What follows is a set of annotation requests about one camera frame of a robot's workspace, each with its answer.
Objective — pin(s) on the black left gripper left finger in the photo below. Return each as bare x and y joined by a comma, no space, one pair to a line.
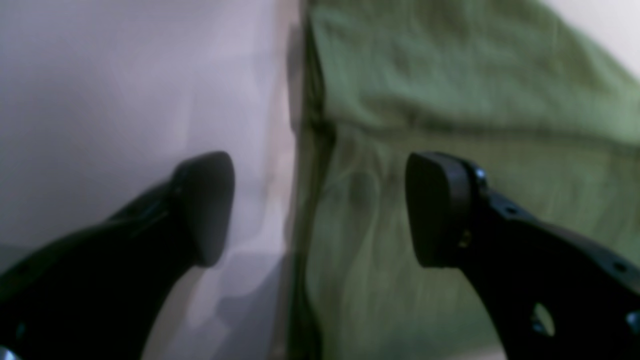
95,294

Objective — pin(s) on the green t-shirt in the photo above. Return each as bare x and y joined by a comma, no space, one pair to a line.
552,116

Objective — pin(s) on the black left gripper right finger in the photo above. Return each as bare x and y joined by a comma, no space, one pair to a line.
551,294

